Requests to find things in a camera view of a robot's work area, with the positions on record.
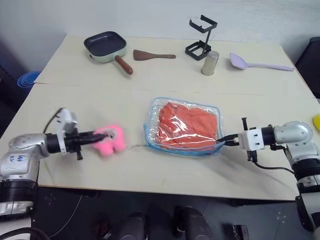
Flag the dark rounded shape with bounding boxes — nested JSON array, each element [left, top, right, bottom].
[[116, 211, 146, 240], [173, 205, 209, 240]]

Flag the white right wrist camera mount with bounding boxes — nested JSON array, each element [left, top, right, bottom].
[[237, 126, 263, 152]]

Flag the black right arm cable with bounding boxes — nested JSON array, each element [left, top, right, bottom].
[[246, 149, 295, 174]]

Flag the silver metal cup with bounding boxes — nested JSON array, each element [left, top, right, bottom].
[[201, 50, 220, 76]]

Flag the lilac plastic spoon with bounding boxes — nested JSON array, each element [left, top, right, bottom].
[[229, 51, 295, 72]]

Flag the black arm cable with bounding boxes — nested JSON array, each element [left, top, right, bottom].
[[246, 149, 295, 174], [42, 107, 64, 135]]

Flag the orange cloth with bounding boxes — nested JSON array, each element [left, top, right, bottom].
[[155, 100, 218, 147]]

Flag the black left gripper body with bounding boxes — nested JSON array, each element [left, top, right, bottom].
[[63, 129, 85, 161]]

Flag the pink plush toy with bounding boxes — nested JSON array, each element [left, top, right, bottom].
[[90, 124, 127, 159]]

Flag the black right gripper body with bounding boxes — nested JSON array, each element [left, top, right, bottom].
[[230, 134, 241, 149]]

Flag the green square frying pan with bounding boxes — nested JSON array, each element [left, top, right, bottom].
[[83, 30, 134, 76]]

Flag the black metal wire stand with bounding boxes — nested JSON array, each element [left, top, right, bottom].
[[184, 14, 218, 62]]

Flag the brown wooden spatula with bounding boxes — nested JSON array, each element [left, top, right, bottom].
[[132, 49, 177, 62]]

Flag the clear plastic zip pouch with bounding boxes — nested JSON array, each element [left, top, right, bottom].
[[142, 96, 225, 157]]

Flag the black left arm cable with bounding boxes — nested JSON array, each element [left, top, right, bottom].
[[42, 107, 64, 135]]

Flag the blue stacked bowls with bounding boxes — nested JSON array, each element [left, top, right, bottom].
[[17, 70, 42, 89]]

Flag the black box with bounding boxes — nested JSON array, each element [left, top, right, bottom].
[[294, 36, 320, 99]]

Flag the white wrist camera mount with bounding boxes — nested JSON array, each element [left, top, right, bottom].
[[237, 126, 263, 152], [55, 108, 79, 154]]

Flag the yellow object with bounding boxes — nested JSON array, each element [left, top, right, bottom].
[[311, 113, 320, 131]]

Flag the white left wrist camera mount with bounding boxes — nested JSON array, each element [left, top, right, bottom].
[[55, 108, 79, 154]]

